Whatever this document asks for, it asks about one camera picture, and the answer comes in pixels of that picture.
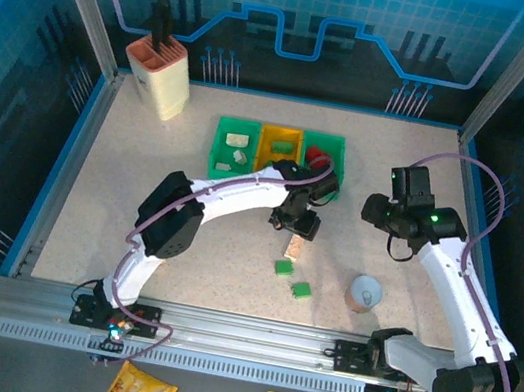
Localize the long white lego brick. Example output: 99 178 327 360
223 132 251 150

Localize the wooden block near centre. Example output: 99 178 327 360
280 235 306 264

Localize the green plastic bin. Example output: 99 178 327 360
204 114 265 188
292 129 352 204

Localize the small green lego brick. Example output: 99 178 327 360
289 280 314 302
271 257 296 280

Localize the yellow plastic bin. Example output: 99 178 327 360
252 122 308 178

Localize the tin can with pull tab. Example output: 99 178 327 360
344 271 387 318

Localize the cream utensil holder pink top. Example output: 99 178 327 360
113 28 201 126

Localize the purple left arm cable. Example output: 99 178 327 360
103 127 338 392

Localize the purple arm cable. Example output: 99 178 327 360
103 127 338 392
362 144 524 392

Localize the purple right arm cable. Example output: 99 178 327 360
362 144 524 392

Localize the aluminium mounting rail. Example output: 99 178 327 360
0 269 516 392

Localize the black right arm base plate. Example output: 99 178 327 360
329 337 418 386

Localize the slotted grey cable duct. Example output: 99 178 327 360
0 317 372 392

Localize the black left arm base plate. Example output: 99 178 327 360
68 292 165 341

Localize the black utensil handle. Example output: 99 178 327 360
146 0 180 49

